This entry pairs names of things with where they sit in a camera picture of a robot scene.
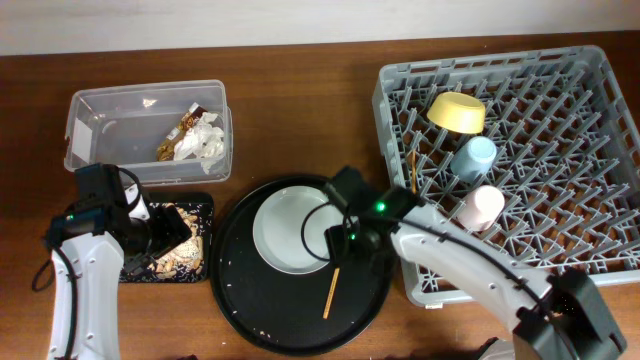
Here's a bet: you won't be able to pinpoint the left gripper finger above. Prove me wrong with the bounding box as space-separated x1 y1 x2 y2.
150 205 192 250
122 251 159 273

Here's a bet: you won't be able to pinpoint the food scraps and shells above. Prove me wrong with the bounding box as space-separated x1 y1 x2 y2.
120 203 213 283

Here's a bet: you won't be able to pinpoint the brown snack wrapper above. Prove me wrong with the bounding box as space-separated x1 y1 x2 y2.
156 103 206 161

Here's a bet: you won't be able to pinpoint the white napkin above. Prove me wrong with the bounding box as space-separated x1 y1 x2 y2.
173 112 225 174

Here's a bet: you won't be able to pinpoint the wooden chopstick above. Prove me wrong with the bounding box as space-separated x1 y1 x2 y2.
410 150 417 194
322 267 341 320

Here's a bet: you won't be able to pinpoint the pink plastic cup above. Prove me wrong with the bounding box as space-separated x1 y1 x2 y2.
456 185 505 232

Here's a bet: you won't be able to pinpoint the blue plastic cup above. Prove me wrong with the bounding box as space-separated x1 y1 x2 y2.
450 136 497 183

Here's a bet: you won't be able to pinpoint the yellow bowl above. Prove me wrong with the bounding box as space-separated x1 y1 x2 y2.
427 92 486 134

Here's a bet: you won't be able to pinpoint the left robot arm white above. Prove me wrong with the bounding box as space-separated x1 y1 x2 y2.
45 163 191 359

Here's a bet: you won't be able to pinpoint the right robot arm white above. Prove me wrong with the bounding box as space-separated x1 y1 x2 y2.
323 167 627 360

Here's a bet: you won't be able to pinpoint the clear plastic waste bin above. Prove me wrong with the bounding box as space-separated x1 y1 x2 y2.
64 80 233 186

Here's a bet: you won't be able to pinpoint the grey dishwasher rack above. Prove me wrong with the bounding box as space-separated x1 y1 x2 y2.
372 46 639 286

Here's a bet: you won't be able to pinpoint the black rectangular tray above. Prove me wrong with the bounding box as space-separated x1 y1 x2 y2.
119 192 214 283

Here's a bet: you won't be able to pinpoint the round black serving tray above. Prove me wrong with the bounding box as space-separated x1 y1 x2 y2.
209 175 394 356

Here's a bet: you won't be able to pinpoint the grey round plate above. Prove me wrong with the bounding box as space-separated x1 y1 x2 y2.
253 186 342 275

